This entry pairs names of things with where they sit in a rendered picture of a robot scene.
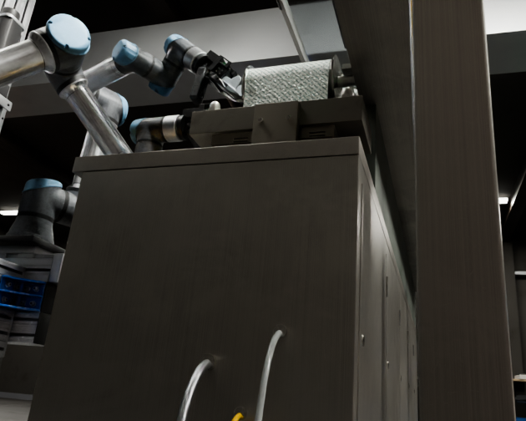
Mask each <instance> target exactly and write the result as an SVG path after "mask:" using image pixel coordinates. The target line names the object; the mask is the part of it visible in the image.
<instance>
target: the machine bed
mask: <svg viewBox="0 0 526 421"><path fill-rule="evenodd" d="M341 155H359V156H360V159H361V162H362V166H363V169H364V172H365V175H366V178H367V182H368V185H369V188H370V191H371V193H372V199H373V201H374V204H375V207H376V209H377V214H378V217H379V220H380V222H381V225H382V230H383V233H384V236H385V238H386V241H387V246H388V249H389V251H390V254H391V258H392V262H393V265H394V267H395V271H396V274H397V278H398V280H399V283H400V287H401V289H402V294H403V296H404V300H405V303H406V305H407V310H408V312H409V316H410V318H411V321H412V325H413V329H414V332H415V334H416V336H417V331H416V328H415V325H414V321H413V319H412V314H411V311H410V307H409V305H408V301H407V297H406V293H405V291H404V287H403V284H402V279H401V277H400V273H399V270H398V267H397V262H396V259H395V256H394V253H393V250H392V245H391V242H390V239H389V236H388V233H387V228H386V225H385V221H384V219H383V216H382V211H381V207H380V205H379V201H378V198H377V193H376V191H375V187H374V184H373V181H372V177H371V173H370V170H369V167H368V164H367V159H366V156H365V153H364V150H363V147H362V142H361V139H360V136H353V137H341V138H330V139H309V140H297V141H286V142H274V143H263V144H251V145H230V146H218V147H207V148H195V149H184V150H162V151H150V152H139V153H128V154H116V155H95V156H83V157H76V158H75V161H74V165H73V173H74V174H76V175H77V176H79V177H80V178H82V174H83V172H89V171H103V170H129V169H143V168H156V167H169V166H182V165H208V164H222V163H235V162H248V161H262V160H288V159H301V158H314V157H327V156H341Z"/></svg>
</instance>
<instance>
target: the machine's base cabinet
mask: <svg viewBox="0 0 526 421"><path fill-rule="evenodd" d="M277 324H282V325H284V326H285V327H286V328H287V335H286V336H285V337H283V338H279V339H278V341H277V344H276V347H275V350H274V353H273V357H272V360H271V367H270V371H269V376H268V381H267V386H266V397H265V402H264V409H263V416H262V421H418V414H417V337H416V334H415V332H414V329H413V325H412V321H411V318H410V316H409V312H408V310H407V305H406V303H405V300H404V296H403V294H402V289H401V287H400V283H399V280H398V278H397V274H396V271H395V267H394V265H393V262H392V258H391V254H390V251H389V249H388V246H387V241H386V238H385V236H384V233H383V230H382V225H381V222H380V220H379V217H378V214H377V209H376V207H375V204H374V201H373V199H372V193H371V191H370V188H369V185H368V182H367V178H366V175H365V172H364V169H363V166H362V162H361V159H360V156H359V155H341V156H327V157H314V158H301V159H288V160H262V161H248V162H235V163H222V164H208V165H182V166H169V167H156V168H143V169H129V170H103V171H89V172H83V174H82V179H81V182H80V187H79V190H78V197H77V201H76V205H75V209H74V213H73V219H72V224H71V227H70V232H69V235H68V242H67V246H66V250H65V254H64V258H63V264H62V269H61V272H60V277H59V280H58V287H57V291H56V295H55V299H54V303H53V310H52V314H51V317H50V321H49V325H48V332H47V336H46V340H45V343H44V348H43V355H42V358H41V363H40V366H39V370H38V377H37V381H36V385H35V389H34V393H33V400H32V403H31V408H30V411H29V415H28V421H176V418H177V415H178V412H179V408H180V404H181V401H182V398H183V395H184V392H185V389H186V386H187V384H188V382H189V380H190V377H191V375H192V373H193V372H194V370H195V369H196V367H197V366H198V365H199V364H200V359H201V357H202V356H203V355H204V354H206V353H209V354H213V355H215V357H216V359H217V365H216V367H215V368H214V369H213V370H211V371H208V370H207V371H206V372H205V373H204V375H203V377H202V378H201V380H200V382H199V384H198V387H197V389H196V391H195V395H194V397H193V400H192V404H191V406H190V411H189V415H188V418H187V421H231V420H232V419H233V418H234V410H235V408H237V407H244V408H246V410H247V417H246V418H245V419H243V420H238V421H255V413H256V407H257V401H258V395H259V390H260V381H261V376H262V371H263V367H264V362H265V359H266V354H267V350H268V347H269V345H270V342H271V339H272V337H273V335H274V333H273V329H274V327H275V325H277Z"/></svg>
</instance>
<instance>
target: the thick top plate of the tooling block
mask: <svg viewBox="0 0 526 421"><path fill-rule="evenodd" d="M299 103H300V105H301V110H300V122H299V128H301V127H311V126H322V125H332V124H334V125H335V127H336V132H337V133H338V136H339V138H341V137H353V136H360V139H361V142H362V147H363V150H364V153H365V155H367V154H371V153H372V131H371V127H370V124H369V120H368V117H367V111H366V107H365V104H364V100H363V97H362V95H359V96H350V97H341V98H333V99H317V100H308V101H300V102H299ZM254 112H255V106H249V107H239V108H231V109H215V110H206V111H198V112H192V117H191V123H190V136H191V137H192V138H193V139H194V140H195V142H196V143H197V144H198V145H199V146H200V147H201V148H207V147H212V146H211V140H212V135H213V134H230V133H240V132H251V131H252V130H253V121H254Z"/></svg>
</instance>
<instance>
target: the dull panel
mask: <svg viewBox="0 0 526 421"><path fill-rule="evenodd" d="M365 107H366V111H367V117H368V120H369V124H370V127H371V131H372V153H371V154H367V155H365V156H366V159H367V164H368V167H369V170H370V173H371V177H372V181H373V184H374V187H375V191H376V193H377V198H378V201H379V205H380V207H381V211H382V216H383V219H384V221H385V225H386V228H387V233H388V236H389V239H390V242H391V245H392V250H393V253H394V256H395V259H396V262H397V267H398V270H399V273H400V277H401V279H402V284H403V287H404V291H405V293H406V297H407V301H408V305H409V307H410V311H411V314H412V319H413V321H414V325H415V327H416V293H415V288H414V284H413V279H412V273H411V268H410V264H409V260H408V255H407V248H406V244H405V240H404V236H403V232H402V224H401V220H400V216H399V212H398V208H397V201H396V196H395V192H394V188H393V183H392V177H391V172H390V168H389V164H388V160H387V152H386V148H385V145H384V140H383V136H382V129H381V125H380V120H379V116H378V112H377V105H376V104H370V105H365Z"/></svg>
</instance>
